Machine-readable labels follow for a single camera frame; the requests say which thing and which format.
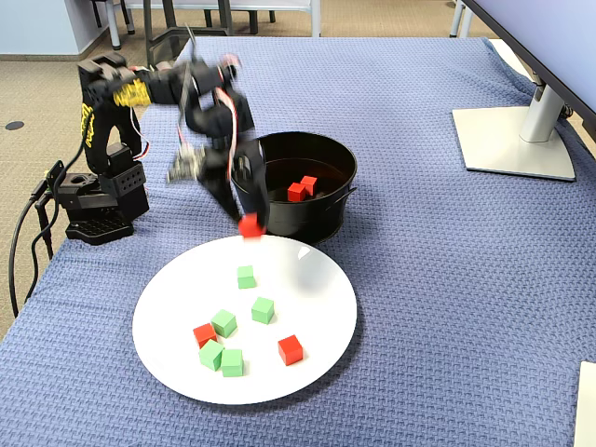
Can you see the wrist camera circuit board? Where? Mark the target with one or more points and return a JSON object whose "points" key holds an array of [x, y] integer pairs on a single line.
{"points": [[184, 165]]}

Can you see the black chair legs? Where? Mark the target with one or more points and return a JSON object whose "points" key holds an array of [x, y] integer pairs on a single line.
{"points": [[253, 21], [129, 21]]}

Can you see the white round plate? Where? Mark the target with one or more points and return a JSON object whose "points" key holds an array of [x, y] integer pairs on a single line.
{"points": [[298, 307]]}

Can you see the red cube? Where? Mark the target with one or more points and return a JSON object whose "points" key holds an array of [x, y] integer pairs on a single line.
{"points": [[290, 350], [204, 334], [296, 192], [251, 228], [310, 183]]}

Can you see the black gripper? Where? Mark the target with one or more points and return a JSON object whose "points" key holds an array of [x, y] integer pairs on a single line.
{"points": [[218, 169]]}

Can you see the light grey table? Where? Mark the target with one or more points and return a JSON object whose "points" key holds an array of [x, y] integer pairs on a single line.
{"points": [[316, 18]]}

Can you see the dark grey metal frame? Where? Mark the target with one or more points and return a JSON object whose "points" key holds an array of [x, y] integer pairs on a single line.
{"points": [[148, 23]]}

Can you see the grey metal legs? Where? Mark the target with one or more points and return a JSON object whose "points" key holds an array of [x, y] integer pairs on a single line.
{"points": [[458, 18]]}

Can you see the green cube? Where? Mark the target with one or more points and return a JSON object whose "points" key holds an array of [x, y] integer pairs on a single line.
{"points": [[232, 363], [210, 356], [245, 277], [224, 323], [262, 311]]}

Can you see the black round floor cap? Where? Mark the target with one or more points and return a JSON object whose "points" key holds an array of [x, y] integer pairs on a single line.
{"points": [[14, 125]]}

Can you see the silver monitor stand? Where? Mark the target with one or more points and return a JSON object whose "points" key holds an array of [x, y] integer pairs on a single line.
{"points": [[512, 139]]}

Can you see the white flat object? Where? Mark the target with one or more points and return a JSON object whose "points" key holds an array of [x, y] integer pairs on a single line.
{"points": [[587, 410]]}

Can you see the black metal bucket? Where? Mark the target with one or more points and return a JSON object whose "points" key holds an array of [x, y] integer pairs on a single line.
{"points": [[307, 223]]}

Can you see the computer monitor screen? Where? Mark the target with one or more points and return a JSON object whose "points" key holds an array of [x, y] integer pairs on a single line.
{"points": [[549, 28]]}

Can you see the blue woven table cloth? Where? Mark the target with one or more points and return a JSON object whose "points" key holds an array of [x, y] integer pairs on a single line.
{"points": [[419, 279]]}

